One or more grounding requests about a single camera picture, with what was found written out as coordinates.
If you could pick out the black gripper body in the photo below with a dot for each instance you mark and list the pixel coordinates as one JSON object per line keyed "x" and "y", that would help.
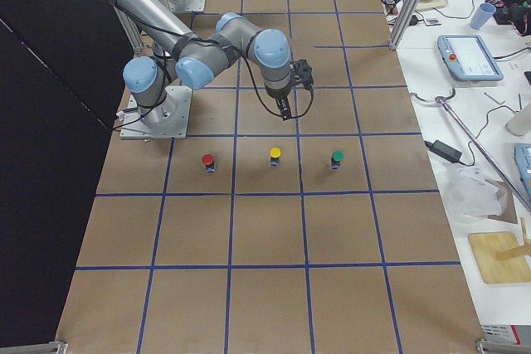
{"x": 279, "y": 99}

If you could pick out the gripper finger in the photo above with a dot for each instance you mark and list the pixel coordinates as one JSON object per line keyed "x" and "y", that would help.
{"x": 285, "y": 110}

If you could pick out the yellow push button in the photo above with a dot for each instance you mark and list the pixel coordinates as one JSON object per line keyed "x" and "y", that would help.
{"x": 275, "y": 154}

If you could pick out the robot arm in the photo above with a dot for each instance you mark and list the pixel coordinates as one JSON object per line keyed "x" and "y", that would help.
{"x": 199, "y": 60}

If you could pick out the green push button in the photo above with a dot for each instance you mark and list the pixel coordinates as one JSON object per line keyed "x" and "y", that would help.
{"x": 336, "y": 159}

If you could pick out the red push button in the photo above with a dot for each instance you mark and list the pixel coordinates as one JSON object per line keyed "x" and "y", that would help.
{"x": 209, "y": 162}

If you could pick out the metal walking cane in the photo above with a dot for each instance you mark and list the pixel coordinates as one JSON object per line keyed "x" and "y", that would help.
{"x": 443, "y": 101}

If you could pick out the black power adapter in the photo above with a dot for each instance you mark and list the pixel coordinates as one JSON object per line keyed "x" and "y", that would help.
{"x": 444, "y": 151}

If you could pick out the blue teach pendant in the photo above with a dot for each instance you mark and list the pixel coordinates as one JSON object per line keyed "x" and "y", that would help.
{"x": 467, "y": 58}

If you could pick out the clear plastic bag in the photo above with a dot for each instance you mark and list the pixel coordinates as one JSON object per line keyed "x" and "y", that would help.
{"x": 468, "y": 191}

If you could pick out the blue plastic cup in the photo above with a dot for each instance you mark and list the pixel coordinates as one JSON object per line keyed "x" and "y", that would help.
{"x": 482, "y": 14}

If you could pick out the wooden cutting board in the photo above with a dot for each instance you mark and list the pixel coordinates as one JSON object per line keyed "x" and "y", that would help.
{"x": 500, "y": 258}

